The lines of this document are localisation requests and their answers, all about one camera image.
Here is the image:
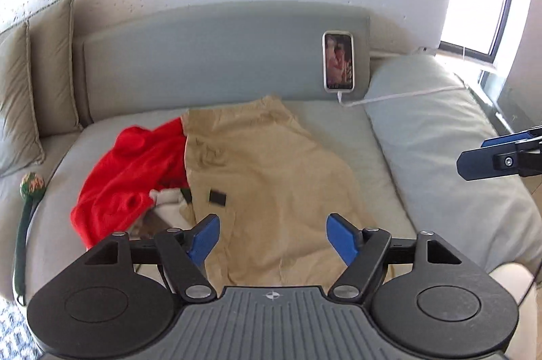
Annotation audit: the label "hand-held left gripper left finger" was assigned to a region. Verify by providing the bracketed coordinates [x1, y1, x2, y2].
[85, 214, 221, 301]

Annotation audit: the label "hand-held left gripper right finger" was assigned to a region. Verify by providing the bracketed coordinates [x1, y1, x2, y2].
[326, 214, 464, 301]

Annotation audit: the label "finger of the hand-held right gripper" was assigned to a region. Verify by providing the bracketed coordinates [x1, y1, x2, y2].
[482, 126, 542, 150]
[457, 140, 542, 181]

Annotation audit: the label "khaki pants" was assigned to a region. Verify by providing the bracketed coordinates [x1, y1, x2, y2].
[181, 95, 394, 289]

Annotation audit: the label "glass side table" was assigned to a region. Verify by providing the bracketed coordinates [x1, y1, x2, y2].
[478, 66, 542, 132]

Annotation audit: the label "beige printed t-shirt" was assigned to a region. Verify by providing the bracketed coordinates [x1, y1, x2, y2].
[131, 186, 200, 240]

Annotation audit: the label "grey pillow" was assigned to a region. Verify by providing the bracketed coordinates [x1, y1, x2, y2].
[365, 54, 542, 274]

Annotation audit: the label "red garment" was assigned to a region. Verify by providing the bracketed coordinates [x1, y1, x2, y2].
[70, 119, 189, 251]

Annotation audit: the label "white smartphone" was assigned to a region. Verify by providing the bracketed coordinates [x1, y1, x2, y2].
[322, 30, 355, 92]

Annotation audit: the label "grey sofa bed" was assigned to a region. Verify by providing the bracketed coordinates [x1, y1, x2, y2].
[0, 2, 542, 301]

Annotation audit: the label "blue patterned rug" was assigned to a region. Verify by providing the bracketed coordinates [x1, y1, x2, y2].
[0, 296, 30, 360]

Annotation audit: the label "beige cushion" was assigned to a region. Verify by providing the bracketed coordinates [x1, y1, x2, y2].
[29, 0, 83, 138]
[0, 21, 45, 176]

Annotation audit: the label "white charging cable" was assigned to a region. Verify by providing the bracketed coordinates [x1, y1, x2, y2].
[337, 46, 471, 107]

